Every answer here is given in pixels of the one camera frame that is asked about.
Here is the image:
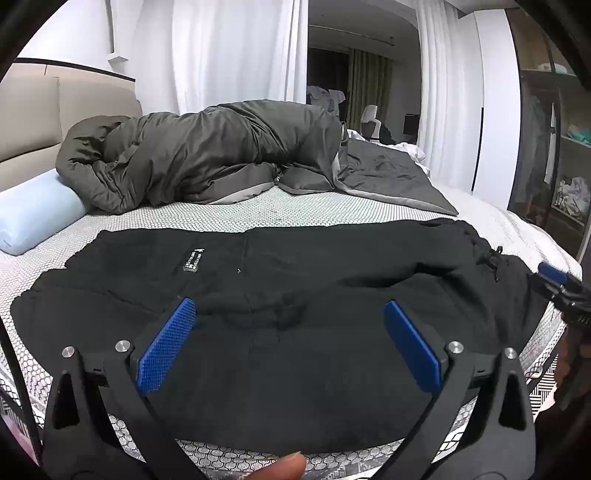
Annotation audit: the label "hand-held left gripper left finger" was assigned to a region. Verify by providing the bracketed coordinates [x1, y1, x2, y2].
[41, 298, 208, 480]

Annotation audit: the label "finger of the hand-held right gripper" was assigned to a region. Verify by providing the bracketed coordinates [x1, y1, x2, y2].
[536, 261, 583, 296]

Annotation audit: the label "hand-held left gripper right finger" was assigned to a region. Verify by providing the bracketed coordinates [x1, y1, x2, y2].
[383, 301, 536, 480]

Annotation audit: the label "black pants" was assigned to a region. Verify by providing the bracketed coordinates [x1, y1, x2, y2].
[9, 218, 561, 457]

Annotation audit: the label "person's right forearm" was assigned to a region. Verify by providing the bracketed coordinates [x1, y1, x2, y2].
[556, 323, 591, 411]

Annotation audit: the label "person's left hand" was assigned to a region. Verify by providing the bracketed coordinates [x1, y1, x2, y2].
[252, 455, 306, 480]

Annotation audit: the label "white cloth heap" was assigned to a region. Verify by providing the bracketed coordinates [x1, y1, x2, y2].
[554, 175, 591, 217]

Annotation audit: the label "glass door wardrobe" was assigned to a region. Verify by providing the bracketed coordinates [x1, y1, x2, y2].
[505, 7, 591, 259]

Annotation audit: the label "honeycomb patterned bed mattress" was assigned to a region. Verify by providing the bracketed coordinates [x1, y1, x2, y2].
[0, 180, 585, 480]

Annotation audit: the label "light blue pillow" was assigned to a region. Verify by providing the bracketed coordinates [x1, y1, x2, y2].
[0, 168, 95, 257]

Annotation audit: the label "grey duvet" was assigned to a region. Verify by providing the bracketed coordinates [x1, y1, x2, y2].
[55, 100, 460, 217]

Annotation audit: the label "white curtain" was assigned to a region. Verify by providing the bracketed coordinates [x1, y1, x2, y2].
[416, 0, 481, 181]
[171, 0, 309, 116]

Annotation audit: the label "white office chair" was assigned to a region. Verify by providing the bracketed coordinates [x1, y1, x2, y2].
[360, 105, 383, 141]

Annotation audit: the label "beige padded headboard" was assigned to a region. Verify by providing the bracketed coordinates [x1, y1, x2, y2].
[0, 58, 144, 192]

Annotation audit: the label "grey cloth heap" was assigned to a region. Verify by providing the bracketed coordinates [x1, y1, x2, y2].
[307, 85, 347, 114]

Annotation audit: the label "olive curtain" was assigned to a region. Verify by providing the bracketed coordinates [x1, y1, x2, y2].
[346, 46, 393, 134]

